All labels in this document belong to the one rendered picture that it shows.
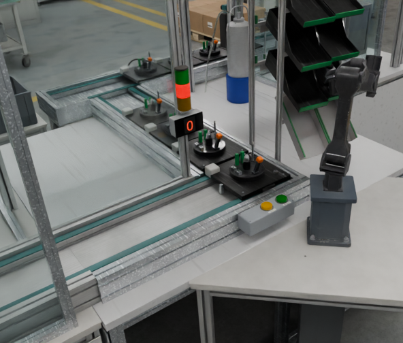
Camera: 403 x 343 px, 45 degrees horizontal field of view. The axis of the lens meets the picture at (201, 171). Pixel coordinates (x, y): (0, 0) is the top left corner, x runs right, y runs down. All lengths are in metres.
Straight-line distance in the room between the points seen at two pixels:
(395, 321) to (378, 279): 1.10
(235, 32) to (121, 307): 1.63
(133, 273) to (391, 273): 0.82
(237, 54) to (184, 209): 1.14
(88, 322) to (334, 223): 0.85
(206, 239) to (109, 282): 0.36
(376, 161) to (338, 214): 0.64
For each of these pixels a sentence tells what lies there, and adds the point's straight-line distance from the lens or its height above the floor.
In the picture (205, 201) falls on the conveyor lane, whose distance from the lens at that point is 1.84.
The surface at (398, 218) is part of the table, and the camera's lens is 1.93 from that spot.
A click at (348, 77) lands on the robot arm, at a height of 1.43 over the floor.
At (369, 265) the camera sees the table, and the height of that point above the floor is 0.86.
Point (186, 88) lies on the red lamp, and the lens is 1.71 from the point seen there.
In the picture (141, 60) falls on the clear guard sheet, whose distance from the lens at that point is 1.65.
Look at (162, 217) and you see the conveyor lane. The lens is 1.78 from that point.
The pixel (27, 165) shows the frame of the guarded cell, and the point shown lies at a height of 1.42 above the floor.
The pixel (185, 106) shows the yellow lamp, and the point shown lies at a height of 1.28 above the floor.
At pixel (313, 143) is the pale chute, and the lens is 2.01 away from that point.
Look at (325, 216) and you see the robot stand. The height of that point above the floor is 0.98.
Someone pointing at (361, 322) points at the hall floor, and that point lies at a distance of 2.69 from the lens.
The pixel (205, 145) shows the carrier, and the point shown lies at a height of 0.99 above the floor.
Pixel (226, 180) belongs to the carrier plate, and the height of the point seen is 0.97.
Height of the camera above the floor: 1.97
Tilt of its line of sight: 31 degrees down
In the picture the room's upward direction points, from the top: 4 degrees counter-clockwise
